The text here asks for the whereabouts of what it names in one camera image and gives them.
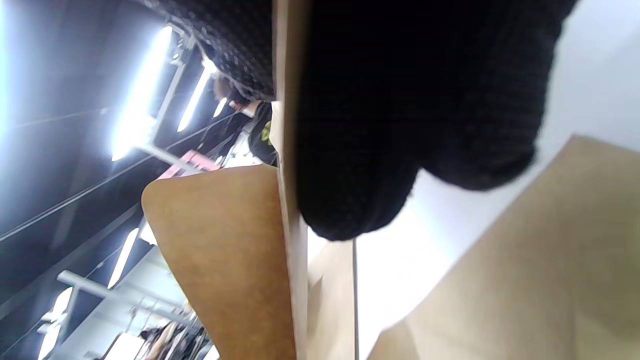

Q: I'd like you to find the person's right hand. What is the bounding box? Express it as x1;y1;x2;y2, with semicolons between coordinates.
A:
145;0;578;242

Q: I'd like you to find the brown paper envelope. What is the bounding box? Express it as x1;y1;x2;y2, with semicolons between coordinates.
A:
141;0;310;360
367;135;640;360
306;239;358;360

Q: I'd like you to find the long ceiling light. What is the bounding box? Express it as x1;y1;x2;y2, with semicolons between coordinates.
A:
111;25;173;162
37;287;73;360
107;227;140;290
177;60;218;133

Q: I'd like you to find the pink hanging sign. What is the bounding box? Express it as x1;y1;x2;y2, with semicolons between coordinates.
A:
157;149;221;180

